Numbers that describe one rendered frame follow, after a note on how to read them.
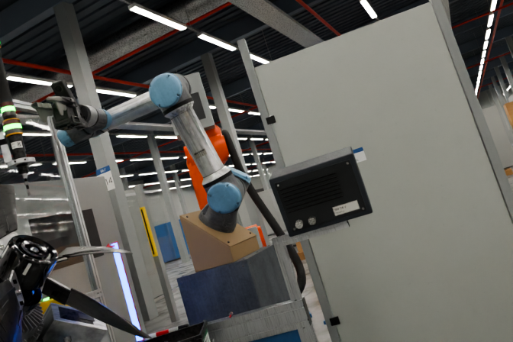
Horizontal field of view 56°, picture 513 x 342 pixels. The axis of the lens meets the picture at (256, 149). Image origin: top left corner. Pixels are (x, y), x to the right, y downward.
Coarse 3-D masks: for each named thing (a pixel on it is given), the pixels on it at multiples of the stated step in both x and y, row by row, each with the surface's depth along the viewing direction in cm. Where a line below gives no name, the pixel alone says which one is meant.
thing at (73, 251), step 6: (90, 246) 151; (66, 252) 144; (72, 252) 142; (78, 252) 136; (84, 252) 135; (90, 252) 135; (96, 252) 135; (102, 252) 136; (108, 252) 138; (114, 252) 139; (120, 252) 141; (126, 252) 144; (60, 258) 128
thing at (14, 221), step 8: (0, 192) 136; (8, 192) 137; (0, 200) 133; (8, 200) 134; (0, 208) 130; (8, 208) 131; (0, 216) 128; (8, 216) 128; (16, 216) 129; (0, 224) 126; (8, 224) 126; (16, 224) 126; (0, 232) 124; (8, 232) 124
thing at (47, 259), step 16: (16, 240) 115; (32, 240) 120; (0, 256) 113; (16, 256) 110; (32, 256) 113; (48, 256) 117; (0, 272) 111; (16, 272) 110; (32, 272) 111; (48, 272) 115; (32, 288) 113; (32, 304) 115
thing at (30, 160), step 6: (0, 132) 127; (0, 138) 127; (0, 144) 126; (6, 144) 127; (6, 150) 127; (6, 156) 127; (6, 162) 126; (12, 162) 126; (18, 162) 126; (24, 162) 127; (30, 162) 128; (12, 168) 129
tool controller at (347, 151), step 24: (288, 168) 149; (312, 168) 140; (336, 168) 139; (288, 192) 142; (312, 192) 141; (336, 192) 140; (360, 192) 139; (288, 216) 144; (312, 216) 142; (336, 216) 142
